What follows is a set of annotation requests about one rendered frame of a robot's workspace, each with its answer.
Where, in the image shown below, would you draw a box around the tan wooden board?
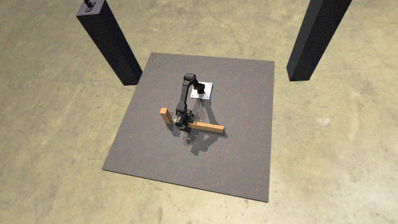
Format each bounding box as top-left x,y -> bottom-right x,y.
188,122 -> 224,133

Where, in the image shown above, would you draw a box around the orange wooden block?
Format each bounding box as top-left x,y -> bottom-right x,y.
160,108 -> 172,124

